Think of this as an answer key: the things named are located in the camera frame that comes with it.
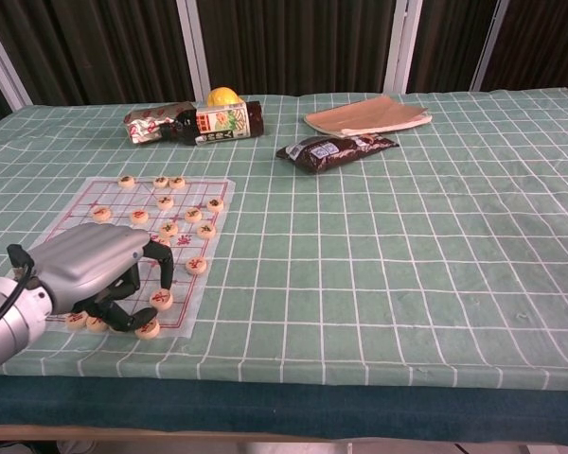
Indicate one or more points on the light green grid tablecloth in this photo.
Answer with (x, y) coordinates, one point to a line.
(360, 246)

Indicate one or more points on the dark brown food pouch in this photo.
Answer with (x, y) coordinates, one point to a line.
(331, 152)

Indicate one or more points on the dark pleated curtain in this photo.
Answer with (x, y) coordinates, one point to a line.
(293, 42)

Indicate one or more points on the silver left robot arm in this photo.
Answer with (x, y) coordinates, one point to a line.
(5, 321)

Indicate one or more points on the dark green table cover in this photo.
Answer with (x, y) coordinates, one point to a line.
(284, 411)

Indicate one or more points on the dark sauce bottle yellow label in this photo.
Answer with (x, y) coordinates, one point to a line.
(218, 124)

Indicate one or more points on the silver red foil snack bag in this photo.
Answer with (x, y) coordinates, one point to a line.
(147, 122)

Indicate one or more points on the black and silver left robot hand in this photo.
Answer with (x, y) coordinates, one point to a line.
(85, 260)

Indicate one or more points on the white frame post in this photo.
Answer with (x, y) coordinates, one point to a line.
(402, 45)
(2, 61)
(194, 47)
(490, 45)

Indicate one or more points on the wooden chess piece dark character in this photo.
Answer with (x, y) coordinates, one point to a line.
(215, 204)
(165, 202)
(126, 180)
(207, 231)
(193, 214)
(169, 229)
(177, 182)
(160, 181)

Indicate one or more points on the wooden chess piece red character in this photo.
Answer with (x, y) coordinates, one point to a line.
(101, 213)
(147, 328)
(161, 299)
(76, 319)
(139, 216)
(97, 324)
(196, 265)

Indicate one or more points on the yellow lemon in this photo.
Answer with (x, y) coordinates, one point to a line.
(222, 96)

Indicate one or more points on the transparent Chinese chess board sheet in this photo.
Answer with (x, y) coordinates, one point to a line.
(189, 293)

